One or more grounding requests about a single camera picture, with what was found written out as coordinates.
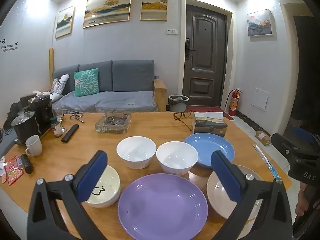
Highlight wine glass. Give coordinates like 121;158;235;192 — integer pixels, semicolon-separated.
52;106;68;132

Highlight black tea machine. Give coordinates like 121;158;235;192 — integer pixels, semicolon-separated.
19;93;54;135

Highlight small red white sachet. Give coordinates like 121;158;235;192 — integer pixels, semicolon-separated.
0;156;7;179

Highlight purple plate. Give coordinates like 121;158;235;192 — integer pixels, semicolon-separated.
117;173;209;235

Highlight beige plate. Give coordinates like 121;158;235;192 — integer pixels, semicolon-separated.
206;164;264;221

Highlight packaged blue toothbrush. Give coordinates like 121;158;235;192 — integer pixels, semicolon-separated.
253;144;282;179

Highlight white patterned cushion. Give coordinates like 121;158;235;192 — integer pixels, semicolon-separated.
50;74;70;100

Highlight white mug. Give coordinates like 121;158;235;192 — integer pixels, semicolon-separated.
25;135;43;157

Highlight white bowl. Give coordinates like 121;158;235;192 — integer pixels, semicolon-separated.
156;142;199;176
116;136;157;169

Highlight white framed mountain painting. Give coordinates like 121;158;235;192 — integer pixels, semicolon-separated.
246;9;276;38

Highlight tortoise frame glasses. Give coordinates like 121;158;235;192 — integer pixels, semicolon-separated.
173;110;193;132

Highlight door handle lock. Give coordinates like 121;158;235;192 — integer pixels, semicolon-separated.
185;38;195;60

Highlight dark brown door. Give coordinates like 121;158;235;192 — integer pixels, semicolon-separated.
182;4;227;108

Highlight small gold framed painting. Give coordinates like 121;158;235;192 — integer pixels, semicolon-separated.
55;6;75;39

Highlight red fire extinguisher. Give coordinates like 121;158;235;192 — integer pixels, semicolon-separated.
226;88;242;117

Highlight teal patterned cushion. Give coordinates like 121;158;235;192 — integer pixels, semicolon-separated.
73;68;100;97

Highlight grey sofa cover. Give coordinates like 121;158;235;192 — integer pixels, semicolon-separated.
52;91;158;113

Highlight black electric kettle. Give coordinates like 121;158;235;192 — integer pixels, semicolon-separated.
11;110;39;145

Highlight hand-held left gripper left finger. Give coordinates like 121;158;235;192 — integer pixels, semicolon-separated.
27;150;108;240

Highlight wooden plank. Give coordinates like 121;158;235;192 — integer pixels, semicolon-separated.
48;47;55;80

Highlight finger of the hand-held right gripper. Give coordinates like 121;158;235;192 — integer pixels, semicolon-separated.
271;132;302;160
293;126;320;146

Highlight grey wooden sofa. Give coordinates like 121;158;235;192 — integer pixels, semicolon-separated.
49;60;167;113

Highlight blue plate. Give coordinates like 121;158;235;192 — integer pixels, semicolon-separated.
184;133;235;168

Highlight tissue box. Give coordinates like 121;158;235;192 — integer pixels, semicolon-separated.
192;112;228;137

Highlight small black cylinder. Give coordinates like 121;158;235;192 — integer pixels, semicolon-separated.
20;154;34;174

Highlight large gold framed tree painting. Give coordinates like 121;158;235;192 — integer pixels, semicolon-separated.
82;0;132;28

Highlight cream bowl with black mark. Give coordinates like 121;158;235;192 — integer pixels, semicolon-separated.
85;165;121;208

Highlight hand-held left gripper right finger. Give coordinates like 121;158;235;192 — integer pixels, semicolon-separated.
211;151;293;240

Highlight white wall panel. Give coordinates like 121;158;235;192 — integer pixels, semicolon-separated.
251;87;270;110

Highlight red snack packet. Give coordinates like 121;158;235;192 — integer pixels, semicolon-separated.
4;156;25;186

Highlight medium gold framed painting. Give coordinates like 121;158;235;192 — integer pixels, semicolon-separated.
140;0;168;21

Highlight small cardboard box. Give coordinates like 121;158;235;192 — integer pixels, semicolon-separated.
255;131;272;146

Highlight grey trash bin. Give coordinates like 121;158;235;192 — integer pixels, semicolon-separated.
168;94;189;112

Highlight black remote control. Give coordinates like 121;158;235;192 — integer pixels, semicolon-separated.
61;124;79;143

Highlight spice jar with green lid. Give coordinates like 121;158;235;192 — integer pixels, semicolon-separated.
50;117;63;138

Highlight glass ashtray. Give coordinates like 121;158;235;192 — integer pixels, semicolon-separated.
95;112;132;133

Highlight person's right hand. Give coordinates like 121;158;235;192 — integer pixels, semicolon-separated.
295;182;313;216

